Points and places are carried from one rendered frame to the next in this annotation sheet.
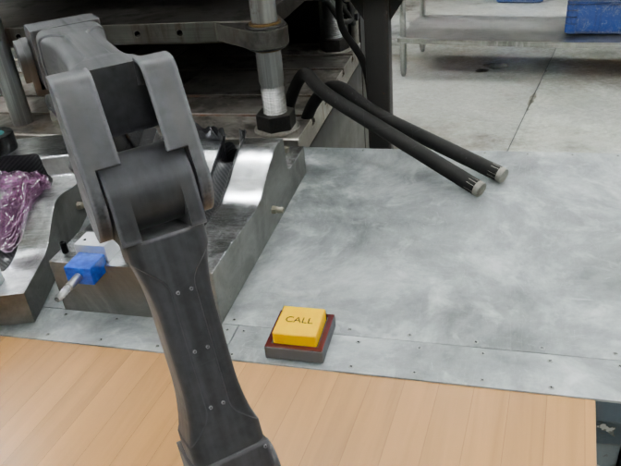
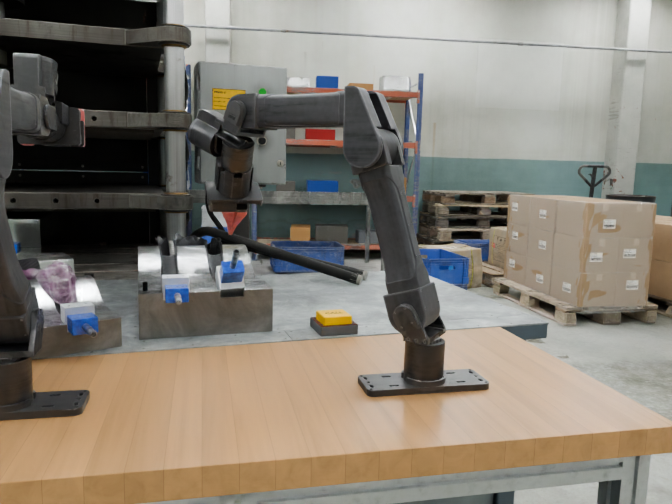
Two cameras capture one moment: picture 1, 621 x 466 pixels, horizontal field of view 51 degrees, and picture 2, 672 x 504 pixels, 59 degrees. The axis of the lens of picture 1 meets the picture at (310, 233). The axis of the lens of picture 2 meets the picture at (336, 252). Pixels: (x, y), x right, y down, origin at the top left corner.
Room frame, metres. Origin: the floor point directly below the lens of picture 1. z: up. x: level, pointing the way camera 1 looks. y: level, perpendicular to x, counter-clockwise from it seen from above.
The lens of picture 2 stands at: (-0.28, 0.72, 1.14)
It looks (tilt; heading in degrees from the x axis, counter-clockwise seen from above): 8 degrees down; 325
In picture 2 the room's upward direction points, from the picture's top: 1 degrees clockwise
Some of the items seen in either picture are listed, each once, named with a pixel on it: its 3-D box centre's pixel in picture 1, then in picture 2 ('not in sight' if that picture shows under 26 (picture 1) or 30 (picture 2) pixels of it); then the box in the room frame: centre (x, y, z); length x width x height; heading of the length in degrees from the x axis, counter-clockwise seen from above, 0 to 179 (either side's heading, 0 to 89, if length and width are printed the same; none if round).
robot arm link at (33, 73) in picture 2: not in sight; (26, 92); (0.77, 0.57, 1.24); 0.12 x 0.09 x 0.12; 158
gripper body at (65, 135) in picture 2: not in sight; (45, 124); (0.85, 0.53, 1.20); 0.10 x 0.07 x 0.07; 68
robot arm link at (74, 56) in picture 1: (101, 108); (309, 129); (0.57, 0.18, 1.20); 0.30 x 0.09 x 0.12; 25
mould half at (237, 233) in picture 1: (197, 198); (196, 278); (1.03, 0.19, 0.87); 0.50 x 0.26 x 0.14; 163
